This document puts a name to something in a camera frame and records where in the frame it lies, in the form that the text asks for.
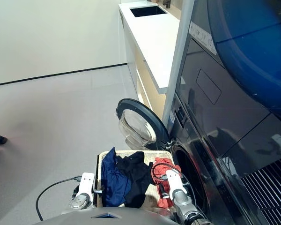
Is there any dark blue garment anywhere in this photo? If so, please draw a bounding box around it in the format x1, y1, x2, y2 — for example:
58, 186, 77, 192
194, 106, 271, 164
100, 147, 132, 208

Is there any pale woven laundry basket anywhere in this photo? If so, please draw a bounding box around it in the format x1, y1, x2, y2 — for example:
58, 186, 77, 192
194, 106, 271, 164
96, 150, 176, 209

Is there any round glass washing machine door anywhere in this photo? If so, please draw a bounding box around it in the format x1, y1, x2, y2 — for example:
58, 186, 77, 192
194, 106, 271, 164
116, 98, 172, 151

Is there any orange-red garment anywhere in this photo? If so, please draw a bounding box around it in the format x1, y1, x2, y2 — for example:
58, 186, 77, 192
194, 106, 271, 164
150, 157, 182, 209

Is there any black garment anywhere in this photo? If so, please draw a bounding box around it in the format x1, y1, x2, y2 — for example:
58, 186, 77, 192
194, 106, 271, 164
116, 151, 154, 209

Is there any silver robot torso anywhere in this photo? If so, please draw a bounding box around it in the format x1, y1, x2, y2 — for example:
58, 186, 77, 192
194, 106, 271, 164
32, 206, 178, 225

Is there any dark stacked dryer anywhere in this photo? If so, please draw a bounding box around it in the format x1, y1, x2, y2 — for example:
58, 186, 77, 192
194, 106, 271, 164
175, 0, 281, 225

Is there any grey cabinet side panel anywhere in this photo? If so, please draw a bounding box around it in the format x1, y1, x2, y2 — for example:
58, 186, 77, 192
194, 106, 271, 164
162, 0, 195, 128

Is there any white countertop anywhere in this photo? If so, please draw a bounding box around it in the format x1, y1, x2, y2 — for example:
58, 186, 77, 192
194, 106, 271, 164
118, 2, 180, 94

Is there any black sink basin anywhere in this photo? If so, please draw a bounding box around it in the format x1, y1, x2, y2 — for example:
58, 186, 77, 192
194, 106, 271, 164
130, 6, 168, 18

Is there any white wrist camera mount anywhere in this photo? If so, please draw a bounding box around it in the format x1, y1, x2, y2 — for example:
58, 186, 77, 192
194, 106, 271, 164
165, 169, 188, 199
74, 172, 96, 200

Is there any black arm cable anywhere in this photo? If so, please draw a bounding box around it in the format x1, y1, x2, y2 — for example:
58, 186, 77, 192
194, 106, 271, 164
151, 163, 187, 186
35, 175, 82, 222

